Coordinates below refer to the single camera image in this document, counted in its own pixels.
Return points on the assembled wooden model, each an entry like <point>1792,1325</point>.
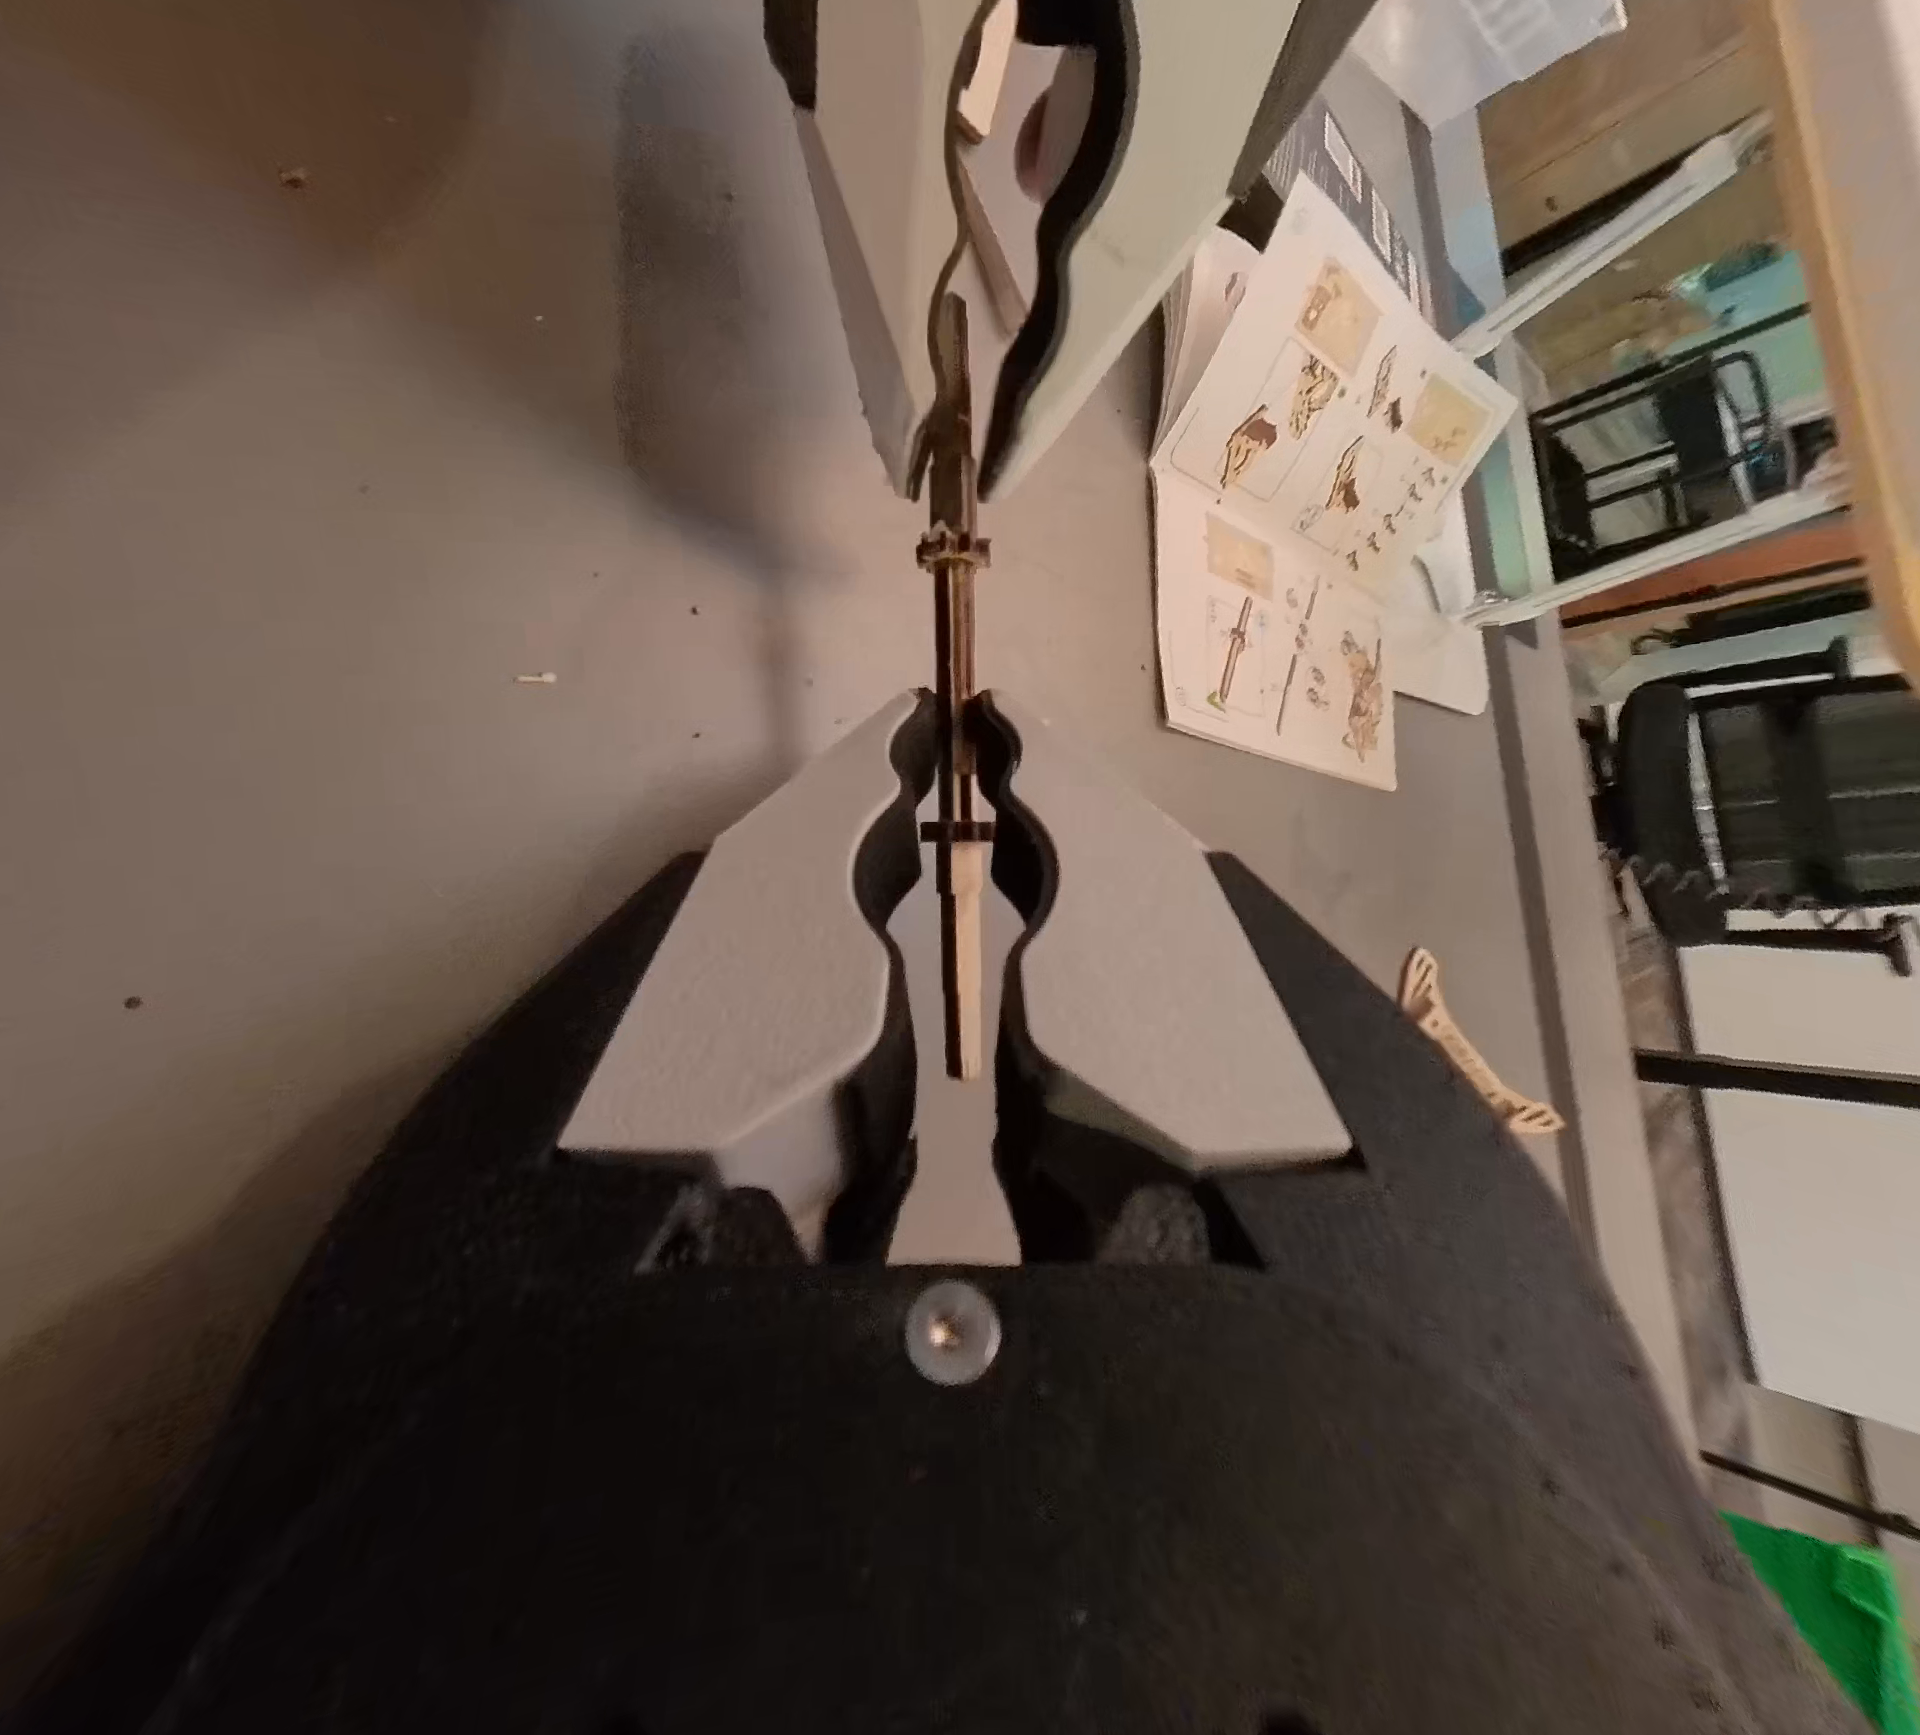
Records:
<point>1448,1017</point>

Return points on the wooden axle stick with gears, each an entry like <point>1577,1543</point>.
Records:
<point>956,627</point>

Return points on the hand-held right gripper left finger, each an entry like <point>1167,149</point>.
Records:
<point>720,987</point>

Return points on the green plastic bin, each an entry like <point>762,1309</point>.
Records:
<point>1831,1617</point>

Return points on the white instruction booklet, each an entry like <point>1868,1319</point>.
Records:
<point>1321,657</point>

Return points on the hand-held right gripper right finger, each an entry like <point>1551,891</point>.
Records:
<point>1185,1001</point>

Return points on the pale wooden document stand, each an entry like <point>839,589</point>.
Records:
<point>1792,191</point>

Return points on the black cardboard kit box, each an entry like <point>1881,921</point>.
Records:
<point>1351,161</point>

